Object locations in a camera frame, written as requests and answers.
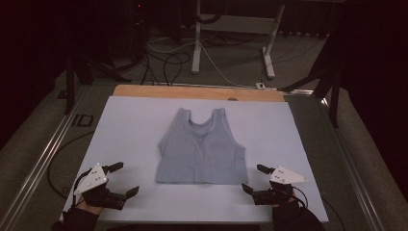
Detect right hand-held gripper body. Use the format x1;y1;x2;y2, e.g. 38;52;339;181
252;165;309;206

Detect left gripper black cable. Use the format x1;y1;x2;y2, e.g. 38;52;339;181
72;167;94;208

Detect metal floor rail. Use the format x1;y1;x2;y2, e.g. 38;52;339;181
0;86;90;231
319;95;387;231

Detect thin black floor cable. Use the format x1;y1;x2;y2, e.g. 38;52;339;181
47;129;96;199

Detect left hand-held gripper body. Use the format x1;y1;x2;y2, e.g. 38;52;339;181
73;163;128;212

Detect white floor cable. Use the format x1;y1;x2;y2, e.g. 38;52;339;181
146;33;258;90

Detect grey-blue tank top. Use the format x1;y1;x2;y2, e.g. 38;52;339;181
154;107;249;186

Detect light blue table mat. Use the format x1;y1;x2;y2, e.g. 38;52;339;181
59;95;330;223

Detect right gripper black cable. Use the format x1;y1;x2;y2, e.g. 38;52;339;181
292;185;346;231

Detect person's right hand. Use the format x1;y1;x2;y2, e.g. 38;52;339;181
271;195;300;211

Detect person's left hand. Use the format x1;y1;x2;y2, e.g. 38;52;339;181
76;200;105;216

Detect black looped floor cables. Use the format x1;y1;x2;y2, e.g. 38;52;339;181
140;50;192;87

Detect wooden table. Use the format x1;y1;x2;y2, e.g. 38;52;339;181
112;84;287;103

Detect black tripod stand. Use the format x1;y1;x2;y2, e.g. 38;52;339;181
63;47;133;116
278;30;343;129

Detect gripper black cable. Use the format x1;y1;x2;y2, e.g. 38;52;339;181
292;185;346;231
72;167;94;208

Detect white desk frame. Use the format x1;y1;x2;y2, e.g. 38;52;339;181
191;0;287;80

